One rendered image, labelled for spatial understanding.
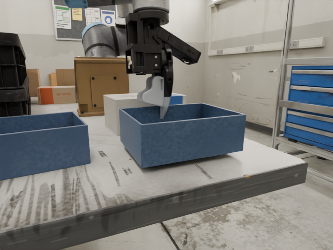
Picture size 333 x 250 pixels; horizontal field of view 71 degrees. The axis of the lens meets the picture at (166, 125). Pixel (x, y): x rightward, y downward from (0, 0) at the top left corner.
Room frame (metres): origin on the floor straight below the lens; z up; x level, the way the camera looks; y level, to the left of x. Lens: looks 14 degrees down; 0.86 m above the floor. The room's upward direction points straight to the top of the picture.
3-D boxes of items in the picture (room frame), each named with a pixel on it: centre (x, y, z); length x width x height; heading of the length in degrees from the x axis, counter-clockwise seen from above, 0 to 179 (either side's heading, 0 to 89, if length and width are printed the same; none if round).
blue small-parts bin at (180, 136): (0.45, -0.02, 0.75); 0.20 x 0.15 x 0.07; 113
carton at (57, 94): (1.15, 0.53, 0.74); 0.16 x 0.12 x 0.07; 108
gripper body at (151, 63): (0.51, 0.04, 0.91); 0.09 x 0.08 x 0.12; 112
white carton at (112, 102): (0.66, 0.06, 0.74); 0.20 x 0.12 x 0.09; 118
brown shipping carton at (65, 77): (1.38, 0.45, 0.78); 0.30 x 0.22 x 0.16; 107
